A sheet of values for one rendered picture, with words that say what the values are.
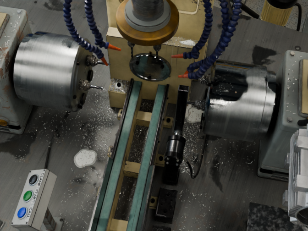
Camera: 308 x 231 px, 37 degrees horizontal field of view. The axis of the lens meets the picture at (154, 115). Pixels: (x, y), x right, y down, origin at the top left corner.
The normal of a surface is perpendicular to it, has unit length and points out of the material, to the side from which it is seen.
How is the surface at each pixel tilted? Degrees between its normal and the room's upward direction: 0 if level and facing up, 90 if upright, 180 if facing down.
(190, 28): 90
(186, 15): 90
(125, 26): 0
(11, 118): 90
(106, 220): 0
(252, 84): 6
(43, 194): 57
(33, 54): 17
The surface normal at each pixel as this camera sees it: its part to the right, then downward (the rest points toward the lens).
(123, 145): 0.02, -0.51
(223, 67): 0.07, -0.74
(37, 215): 0.84, -0.14
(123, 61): -0.18, 0.84
